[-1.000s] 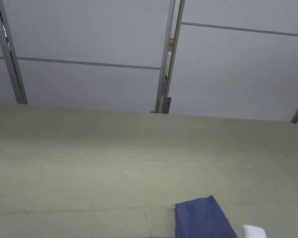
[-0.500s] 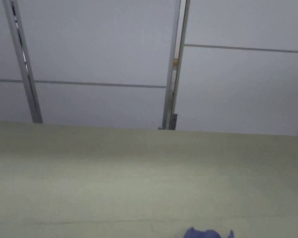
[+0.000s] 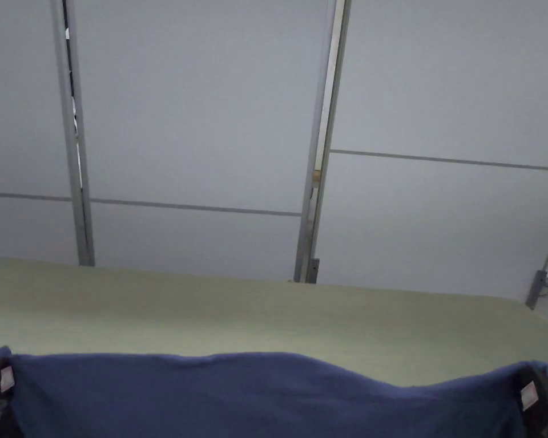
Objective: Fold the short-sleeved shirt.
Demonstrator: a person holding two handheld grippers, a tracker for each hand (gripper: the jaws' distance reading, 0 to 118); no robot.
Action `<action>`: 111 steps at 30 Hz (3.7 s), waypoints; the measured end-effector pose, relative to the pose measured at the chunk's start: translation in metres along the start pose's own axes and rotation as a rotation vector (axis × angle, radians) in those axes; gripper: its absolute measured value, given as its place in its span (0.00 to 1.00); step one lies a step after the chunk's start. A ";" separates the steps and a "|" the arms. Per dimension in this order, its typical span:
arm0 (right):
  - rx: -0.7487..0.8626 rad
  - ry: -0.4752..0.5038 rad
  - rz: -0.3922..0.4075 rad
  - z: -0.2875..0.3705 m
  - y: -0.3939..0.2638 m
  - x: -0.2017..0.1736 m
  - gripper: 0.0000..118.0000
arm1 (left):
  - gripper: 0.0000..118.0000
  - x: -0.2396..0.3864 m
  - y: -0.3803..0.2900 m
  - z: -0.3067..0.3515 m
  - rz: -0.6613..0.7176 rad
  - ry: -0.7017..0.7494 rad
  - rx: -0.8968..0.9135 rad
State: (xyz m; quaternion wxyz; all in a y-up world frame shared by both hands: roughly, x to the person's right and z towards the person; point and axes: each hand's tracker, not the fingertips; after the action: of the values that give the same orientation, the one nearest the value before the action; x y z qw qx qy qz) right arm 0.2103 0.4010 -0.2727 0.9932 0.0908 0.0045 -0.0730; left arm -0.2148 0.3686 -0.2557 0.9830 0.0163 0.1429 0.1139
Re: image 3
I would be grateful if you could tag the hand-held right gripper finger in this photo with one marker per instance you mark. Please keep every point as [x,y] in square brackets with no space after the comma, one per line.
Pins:
[545,410]

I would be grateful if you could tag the dark blue shirt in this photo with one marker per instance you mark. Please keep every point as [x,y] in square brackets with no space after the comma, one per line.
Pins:
[255,397]

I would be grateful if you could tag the bed with pale green sheet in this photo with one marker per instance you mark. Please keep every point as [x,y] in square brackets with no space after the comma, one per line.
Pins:
[265,315]

